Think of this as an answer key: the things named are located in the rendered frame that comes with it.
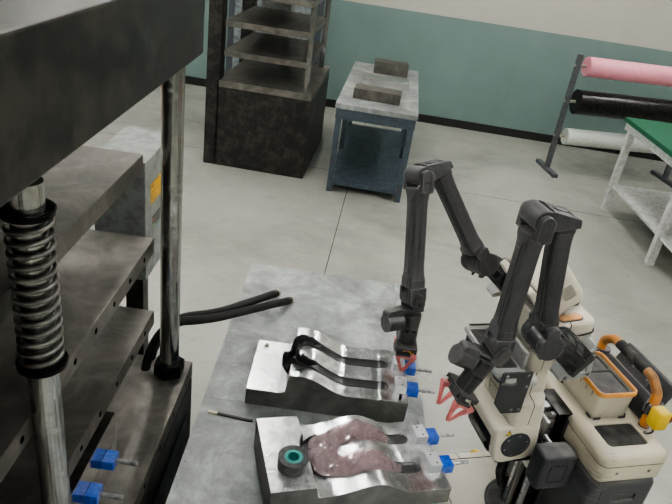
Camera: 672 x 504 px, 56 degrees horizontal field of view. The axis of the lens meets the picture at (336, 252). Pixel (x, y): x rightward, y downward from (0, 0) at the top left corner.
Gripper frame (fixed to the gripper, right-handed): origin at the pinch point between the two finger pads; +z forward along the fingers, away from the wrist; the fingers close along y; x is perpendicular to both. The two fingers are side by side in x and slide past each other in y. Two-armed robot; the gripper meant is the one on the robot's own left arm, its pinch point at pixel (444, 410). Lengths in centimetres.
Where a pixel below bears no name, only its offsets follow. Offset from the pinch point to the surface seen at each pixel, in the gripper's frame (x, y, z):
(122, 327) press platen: -80, -38, 35
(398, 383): -1.1, -21.2, 9.3
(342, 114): 76, -387, -6
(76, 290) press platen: -100, -18, 16
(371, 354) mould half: -2.3, -40.0, 13.3
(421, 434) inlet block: 1.9, -2.6, 11.8
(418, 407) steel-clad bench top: 12.7, -22.4, 15.6
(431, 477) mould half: 1.7, 10.8, 14.8
